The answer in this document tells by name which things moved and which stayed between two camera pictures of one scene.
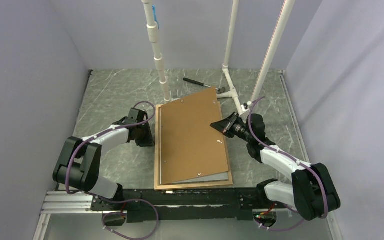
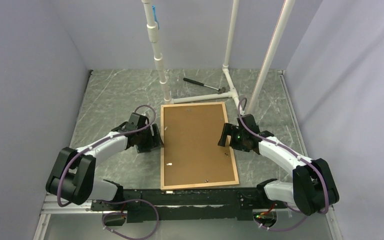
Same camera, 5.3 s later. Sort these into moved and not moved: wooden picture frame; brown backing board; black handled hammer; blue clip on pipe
Moved: brown backing board; wooden picture frame
Not moved: black handled hammer; blue clip on pipe
